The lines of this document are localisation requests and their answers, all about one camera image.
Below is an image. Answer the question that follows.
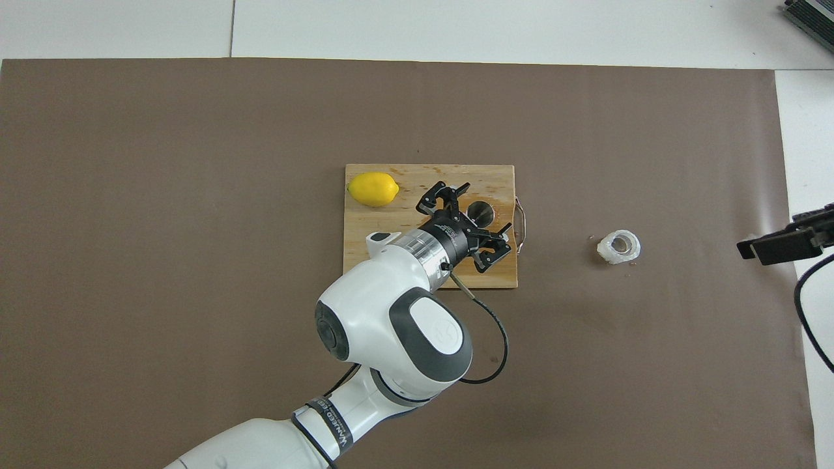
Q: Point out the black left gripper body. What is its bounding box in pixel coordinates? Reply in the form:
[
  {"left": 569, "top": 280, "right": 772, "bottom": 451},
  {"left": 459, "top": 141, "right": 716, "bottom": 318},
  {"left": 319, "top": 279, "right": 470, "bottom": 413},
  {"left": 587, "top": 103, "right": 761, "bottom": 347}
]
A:
[{"left": 417, "top": 208, "right": 487, "bottom": 271}]

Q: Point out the steel double jigger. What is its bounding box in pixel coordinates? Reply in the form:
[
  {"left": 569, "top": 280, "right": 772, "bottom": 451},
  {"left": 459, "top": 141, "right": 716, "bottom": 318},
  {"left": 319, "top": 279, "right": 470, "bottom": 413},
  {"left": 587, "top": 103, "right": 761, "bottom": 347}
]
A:
[{"left": 466, "top": 200, "right": 496, "bottom": 229}]

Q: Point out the clear faceted glass cup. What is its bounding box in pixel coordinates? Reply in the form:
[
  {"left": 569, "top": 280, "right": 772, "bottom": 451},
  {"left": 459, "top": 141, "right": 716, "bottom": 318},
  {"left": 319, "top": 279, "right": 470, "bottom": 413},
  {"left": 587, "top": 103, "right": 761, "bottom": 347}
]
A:
[{"left": 597, "top": 229, "right": 641, "bottom": 266}]

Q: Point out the yellow lemon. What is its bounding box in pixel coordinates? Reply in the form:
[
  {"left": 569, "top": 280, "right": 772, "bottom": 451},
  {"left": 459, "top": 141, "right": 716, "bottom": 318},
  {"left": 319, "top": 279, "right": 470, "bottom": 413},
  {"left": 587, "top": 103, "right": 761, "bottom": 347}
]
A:
[{"left": 347, "top": 171, "right": 400, "bottom": 208}]

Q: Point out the wooden cutting board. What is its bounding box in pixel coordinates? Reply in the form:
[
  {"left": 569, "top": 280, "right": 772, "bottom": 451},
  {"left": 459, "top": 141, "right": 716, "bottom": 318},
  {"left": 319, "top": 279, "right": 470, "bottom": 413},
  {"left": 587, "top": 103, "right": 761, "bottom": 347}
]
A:
[{"left": 343, "top": 163, "right": 527, "bottom": 289}]

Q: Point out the black ribbed device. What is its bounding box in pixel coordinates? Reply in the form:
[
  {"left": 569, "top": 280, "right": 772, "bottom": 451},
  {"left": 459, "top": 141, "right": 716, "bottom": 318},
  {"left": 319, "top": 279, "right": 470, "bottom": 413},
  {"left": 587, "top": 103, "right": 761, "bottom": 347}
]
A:
[{"left": 781, "top": 0, "right": 834, "bottom": 54}]

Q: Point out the brown paper table mat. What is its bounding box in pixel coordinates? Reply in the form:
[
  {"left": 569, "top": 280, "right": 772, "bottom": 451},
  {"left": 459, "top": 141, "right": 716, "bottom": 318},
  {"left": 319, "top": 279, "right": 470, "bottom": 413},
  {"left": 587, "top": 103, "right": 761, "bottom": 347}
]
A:
[{"left": 0, "top": 57, "right": 818, "bottom": 469}]

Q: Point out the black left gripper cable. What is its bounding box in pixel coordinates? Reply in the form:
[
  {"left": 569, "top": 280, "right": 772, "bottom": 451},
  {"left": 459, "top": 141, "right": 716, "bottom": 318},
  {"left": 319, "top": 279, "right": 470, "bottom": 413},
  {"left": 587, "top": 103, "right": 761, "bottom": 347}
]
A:
[{"left": 323, "top": 261, "right": 510, "bottom": 398}]

